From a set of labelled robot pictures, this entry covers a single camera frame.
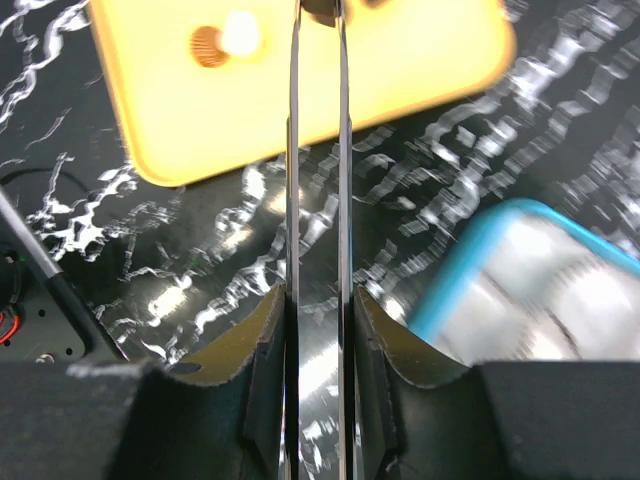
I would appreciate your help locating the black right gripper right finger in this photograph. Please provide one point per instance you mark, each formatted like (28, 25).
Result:
(425, 416)

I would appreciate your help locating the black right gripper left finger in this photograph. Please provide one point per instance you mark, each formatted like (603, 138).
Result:
(217, 415)

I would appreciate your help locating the round brown chocolate piece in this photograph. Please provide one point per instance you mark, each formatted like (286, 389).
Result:
(205, 47)

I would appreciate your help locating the dark chocolate piece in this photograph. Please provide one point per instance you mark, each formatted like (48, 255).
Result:
(323, 12)

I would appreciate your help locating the teal tin box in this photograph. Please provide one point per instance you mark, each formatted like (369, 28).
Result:
(525, 282)

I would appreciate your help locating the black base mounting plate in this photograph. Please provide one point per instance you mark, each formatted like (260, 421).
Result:
(48, 323)

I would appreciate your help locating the orange plastic tray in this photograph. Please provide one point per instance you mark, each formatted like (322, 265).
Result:
(182, 122)

